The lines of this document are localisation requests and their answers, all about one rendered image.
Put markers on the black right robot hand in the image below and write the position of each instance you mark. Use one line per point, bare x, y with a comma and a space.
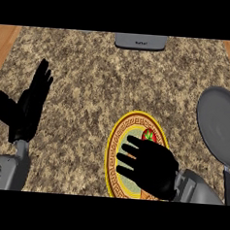
155, 170

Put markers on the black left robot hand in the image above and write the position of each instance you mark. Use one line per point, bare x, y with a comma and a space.
29, 107

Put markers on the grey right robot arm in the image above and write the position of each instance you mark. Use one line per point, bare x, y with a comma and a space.
194, 190

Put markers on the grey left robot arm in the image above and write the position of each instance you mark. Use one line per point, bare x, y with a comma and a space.
6, 169

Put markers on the yellow patterned plate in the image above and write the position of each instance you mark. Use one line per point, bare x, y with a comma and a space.
116, 165

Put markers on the grey frying pan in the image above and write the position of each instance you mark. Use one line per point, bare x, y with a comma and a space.
220, 127

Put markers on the red tomato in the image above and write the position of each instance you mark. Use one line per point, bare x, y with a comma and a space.
149, 135

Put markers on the grey appliance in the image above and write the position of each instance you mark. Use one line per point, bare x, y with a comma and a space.
141, 41

